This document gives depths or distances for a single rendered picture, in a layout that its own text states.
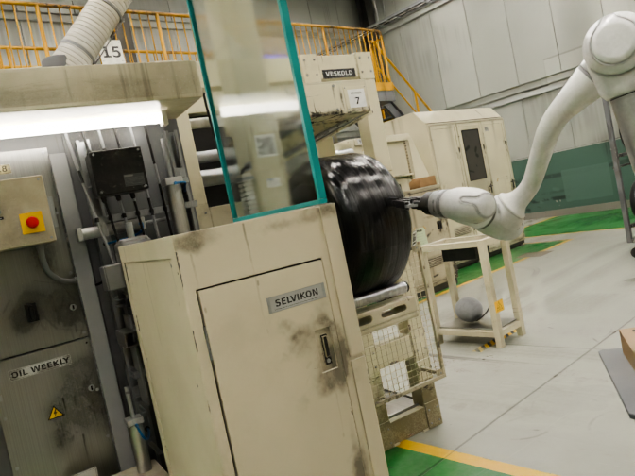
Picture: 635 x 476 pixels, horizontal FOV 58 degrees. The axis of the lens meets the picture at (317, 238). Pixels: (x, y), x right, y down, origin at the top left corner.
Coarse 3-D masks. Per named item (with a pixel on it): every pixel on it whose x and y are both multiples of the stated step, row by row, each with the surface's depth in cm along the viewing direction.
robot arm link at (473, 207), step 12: (444, 192) 172; (456, 192) 167; (468, 192) 164; (480, 192) 162; (444, 204) 169; (456, 204) 165; (468, 204) 162; (480, 204) 160; (492, 204) 162; (444, 216) 173; (456, 216) 167; (468, 216) 163; (480, 216) 161; (492, 216) 169; (480, 228) 171
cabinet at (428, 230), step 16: (416, 192) 663; (416, 224) 657; (432, 224) 676; (448, 224) 697; (432, 240) 673; (416, 256) 652; (432, 256) 670; (416, 272) 649; (432, 272) 668; (416, 288) 646
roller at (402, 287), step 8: (384, 288) 212; (392, 288) 212; (400, 288) 214; (408, 288) 216; (360, 296) 206; (368, 296) 207; (376, 296) 208; (384, 296) 210; (392, 296) 213; (360, 304) 205; (368, 304) 208
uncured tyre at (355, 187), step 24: (336, 168) 202; (360, 168) 204; (384, 168) 208; (336, 192) 197; (360, 192) 196; (384, 192) 200; (360, 216) 193; (384, 216) 197; (408, 216) 204; (360, 240) 194; (384, 240) 198; (408, 240) 204; (360, 264) 197; (384, 264) 202; (360, 288) 204
